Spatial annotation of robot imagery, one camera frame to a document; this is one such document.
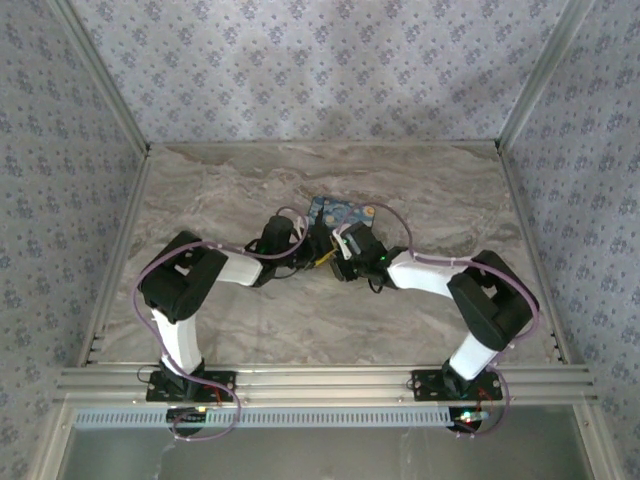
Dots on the key with yellow tag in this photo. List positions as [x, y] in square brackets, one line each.
[325, 257]

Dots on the blue starry night print box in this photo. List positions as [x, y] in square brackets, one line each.
[345, 212]

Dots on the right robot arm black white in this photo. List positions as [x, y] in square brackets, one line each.
[425, 275]

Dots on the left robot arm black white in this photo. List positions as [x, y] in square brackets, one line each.
[235, 267]

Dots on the small black circuit board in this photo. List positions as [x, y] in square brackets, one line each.
[187, 416]
[467, 419]

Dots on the aluminium front rail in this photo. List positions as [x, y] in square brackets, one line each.
[325, 385]

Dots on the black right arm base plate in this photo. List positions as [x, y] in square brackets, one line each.
[430, 387]

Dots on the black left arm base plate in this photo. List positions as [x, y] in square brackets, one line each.
[220, 387]

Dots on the aluminium side rail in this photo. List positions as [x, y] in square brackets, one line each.
[530, 210]
[130, 225]

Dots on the aluminium corner post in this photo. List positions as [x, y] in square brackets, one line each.
[100, 75]
[545, 70]

